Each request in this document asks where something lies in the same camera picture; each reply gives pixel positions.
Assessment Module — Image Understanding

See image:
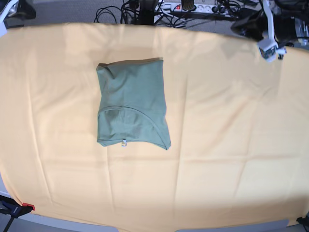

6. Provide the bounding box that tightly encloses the black clamp right corner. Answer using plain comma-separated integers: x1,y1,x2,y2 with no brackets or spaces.
296,216,309,227

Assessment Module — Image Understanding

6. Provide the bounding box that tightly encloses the white power strip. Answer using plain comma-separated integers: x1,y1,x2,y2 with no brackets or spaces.
158,2,232,19

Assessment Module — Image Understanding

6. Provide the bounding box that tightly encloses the blue red bar clamp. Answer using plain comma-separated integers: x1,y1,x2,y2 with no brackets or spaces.
0,195,35,232

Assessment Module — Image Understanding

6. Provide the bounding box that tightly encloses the yellow table cloth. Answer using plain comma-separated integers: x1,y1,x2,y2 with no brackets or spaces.
0,23,309,232

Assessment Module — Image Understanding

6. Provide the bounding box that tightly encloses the green T-shirt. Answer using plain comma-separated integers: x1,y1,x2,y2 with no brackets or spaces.
96,58,171,150

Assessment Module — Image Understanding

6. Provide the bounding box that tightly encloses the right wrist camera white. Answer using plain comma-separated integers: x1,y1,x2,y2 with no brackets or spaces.
0,0,19,37

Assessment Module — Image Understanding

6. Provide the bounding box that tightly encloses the black stand post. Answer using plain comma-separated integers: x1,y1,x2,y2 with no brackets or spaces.
137,0,158,26

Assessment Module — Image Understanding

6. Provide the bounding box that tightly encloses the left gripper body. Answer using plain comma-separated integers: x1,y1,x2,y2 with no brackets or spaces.
273,0,309,45

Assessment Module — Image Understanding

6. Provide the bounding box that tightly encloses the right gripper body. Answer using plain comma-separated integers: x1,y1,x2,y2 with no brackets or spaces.
4,0,36,27

